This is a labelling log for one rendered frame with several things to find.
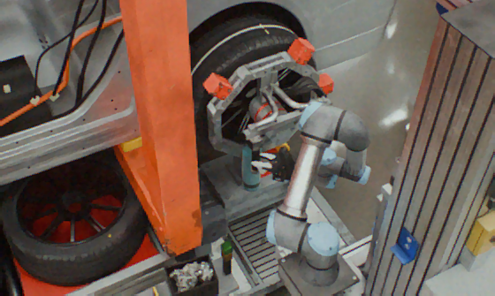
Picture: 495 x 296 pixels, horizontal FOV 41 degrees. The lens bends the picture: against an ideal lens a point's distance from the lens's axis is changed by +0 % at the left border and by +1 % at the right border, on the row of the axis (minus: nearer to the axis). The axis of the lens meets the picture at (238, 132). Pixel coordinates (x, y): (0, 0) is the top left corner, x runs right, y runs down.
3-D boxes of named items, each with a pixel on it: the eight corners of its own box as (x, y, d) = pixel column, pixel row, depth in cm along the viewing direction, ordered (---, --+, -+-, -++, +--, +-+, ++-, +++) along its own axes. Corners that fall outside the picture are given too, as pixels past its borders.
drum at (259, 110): (272, 109, 312) (273, 87, 302) (296, 138, 299) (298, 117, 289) (246, 118, 307) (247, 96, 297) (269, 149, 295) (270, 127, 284)
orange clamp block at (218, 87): (225, 78, 284) (212, 72, 277) (234, 89, 279) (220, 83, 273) (216, 90, 286) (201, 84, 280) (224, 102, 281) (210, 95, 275)
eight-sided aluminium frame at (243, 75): (306, 125, 333) (316, 39, 293) (313, 132, 329) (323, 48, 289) (209, 163, 316) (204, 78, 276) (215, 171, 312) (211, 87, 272)
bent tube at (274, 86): (303, 77, 297) (305, 59, 290) (327, 104, 286) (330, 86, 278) (270, 90, 292) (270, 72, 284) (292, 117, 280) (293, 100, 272)
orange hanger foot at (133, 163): (145, 142, 332) (138, 92, 307) (189, 217, 301) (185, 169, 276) (114, 154, 327) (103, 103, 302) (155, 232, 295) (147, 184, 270)
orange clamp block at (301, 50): (295, 56, 296) (307, 40, 293) (305, 66, 292) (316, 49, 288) (285, 53, 292) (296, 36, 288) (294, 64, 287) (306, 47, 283)
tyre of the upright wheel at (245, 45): (316, 37, 332) (227, -9, 285) (343, 64, 318) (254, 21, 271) (239, 133, 355) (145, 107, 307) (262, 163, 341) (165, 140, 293)
